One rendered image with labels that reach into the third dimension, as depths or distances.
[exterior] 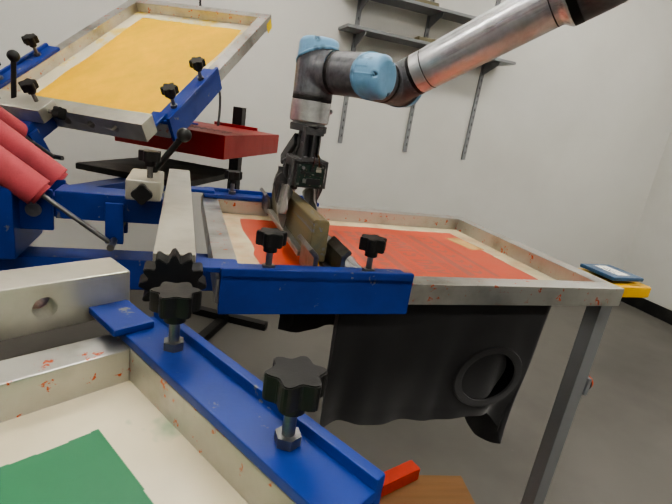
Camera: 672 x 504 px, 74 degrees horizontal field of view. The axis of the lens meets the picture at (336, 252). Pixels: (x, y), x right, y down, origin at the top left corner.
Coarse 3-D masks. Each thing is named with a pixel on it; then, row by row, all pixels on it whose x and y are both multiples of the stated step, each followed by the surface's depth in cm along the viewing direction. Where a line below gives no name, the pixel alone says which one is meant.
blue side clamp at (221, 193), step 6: (204, 186) 116; (216, 192) 115; (222, 192) 116; (240, 192) 118; (246, 192) 119; (252, 192) 119; (258, 192) 120; (270, 192) 121; (222, 198) 113; (228, 198) 114; (234, 198) 114; (240, 198) 115; (246, 198) 115; (252, 198) 116; (258, 198) 116; (318, 204) 122
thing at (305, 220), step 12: (288, 204) 93; (300, 204) 86; (288, 216) 93; (300, 216) 84; (312, 216) 78; (288, 228) 92; (300, 228) 83; (312, 228) 76; (324, 228) 76; (312, 240) 76; (324, 240) 77; (324, 252) 78
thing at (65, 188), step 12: (60, 192) 77; (72, 192) 77; (84, 192) 78; (96, 192) 79; (108, 192) 80; (120, 192) 82; (60, 204) 77; (72, 204) 78; (84, 204) 78; (96, 204) 79; (132, 204) 81; (144, 204) 82; (156, 204) 82; (60, 216) 78; (84, 216) 79; (96, 216) 80; (132, 216) 82; (144, 216) 82; (156, 216) 83
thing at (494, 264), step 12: (264, 252) 89; (276, 252) 90; (288, 252) 91; (276, 264) 83; (288, 264) 84; (360, 264) 90; (492, 264) 105; (504, 264) 107; (432, 276) 90; (444, 276) 91; (456, 276) 92; (468, 276) 93; (480, 276) 95; (492, 276) 96; (504, 276) 97; (516, 276) 99; (528, 276) 100
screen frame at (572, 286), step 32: (224, 224) 91; (384, 224) 130; (416, 224) 133; (448, 224) 136; (224, 256) 72; (512, 256) 114; (544, 256) 106; (416, 288) 74; (448, 288) 76; (480, 288) 78; (512, 288) 80; (544, 288) 82; (576, 288) 85; (608, 288) 88
